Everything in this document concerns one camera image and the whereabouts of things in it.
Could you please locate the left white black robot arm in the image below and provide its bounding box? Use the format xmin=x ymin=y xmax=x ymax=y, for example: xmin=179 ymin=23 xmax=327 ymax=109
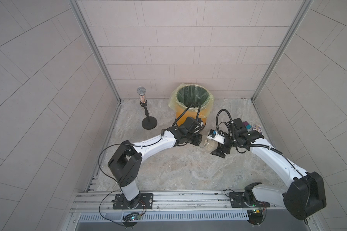
xmin=108 ymin=102 xmax=204 ymax=209

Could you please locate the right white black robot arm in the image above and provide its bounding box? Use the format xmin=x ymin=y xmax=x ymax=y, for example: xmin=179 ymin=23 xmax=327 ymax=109
xmin=208 ymin=117 xmax=327 ymax=220

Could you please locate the orange trash bin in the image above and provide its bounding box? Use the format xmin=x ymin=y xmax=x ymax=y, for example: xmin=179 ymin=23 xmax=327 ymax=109
xmin=173 ymin=84 xmax=210 ymax=123

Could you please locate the purple card pack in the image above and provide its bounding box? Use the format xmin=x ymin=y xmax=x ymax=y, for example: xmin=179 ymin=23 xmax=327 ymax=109
xmin=252 ymin=125 xmax=263 ymax=134

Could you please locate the black stand with shaker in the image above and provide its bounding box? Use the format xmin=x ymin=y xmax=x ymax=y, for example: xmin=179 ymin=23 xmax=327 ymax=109
xmin=137 ymin=87 xmax=158 ymax=130

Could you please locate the right controller board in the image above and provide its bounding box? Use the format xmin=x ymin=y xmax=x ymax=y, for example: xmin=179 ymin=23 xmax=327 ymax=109
xmin=247 ymin=209 xmax=264 ymax=225

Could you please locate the controller board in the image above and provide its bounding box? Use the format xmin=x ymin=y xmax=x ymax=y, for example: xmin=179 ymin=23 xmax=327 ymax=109
xmin=122 ymin=212 xmax=142 ymax=228
xmin=247 ymin=209 xmax=264 ymax=225

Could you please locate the left controller board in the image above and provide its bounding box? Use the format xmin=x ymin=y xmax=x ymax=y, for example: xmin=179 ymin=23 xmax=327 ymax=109
xmin=122 ymin=212 xmax=142 ymax=228

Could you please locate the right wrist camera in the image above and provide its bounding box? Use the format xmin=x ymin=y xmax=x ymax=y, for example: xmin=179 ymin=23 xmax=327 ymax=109
xmin=207 ymin=130 xmax=227 ymax=144

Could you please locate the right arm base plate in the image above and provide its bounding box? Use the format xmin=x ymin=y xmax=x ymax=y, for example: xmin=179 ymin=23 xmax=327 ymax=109
xmin=227 ymin=191 xmax=270 ymax=208

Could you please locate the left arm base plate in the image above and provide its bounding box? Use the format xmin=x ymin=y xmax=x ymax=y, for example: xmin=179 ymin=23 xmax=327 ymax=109
xmin=113 ymin=193 xmax=154 ymax=210

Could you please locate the aluminium mounting rail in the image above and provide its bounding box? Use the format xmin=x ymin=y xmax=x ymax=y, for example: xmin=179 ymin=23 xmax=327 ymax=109
xmin=70 ymin=190 xmax=284 ymax=214

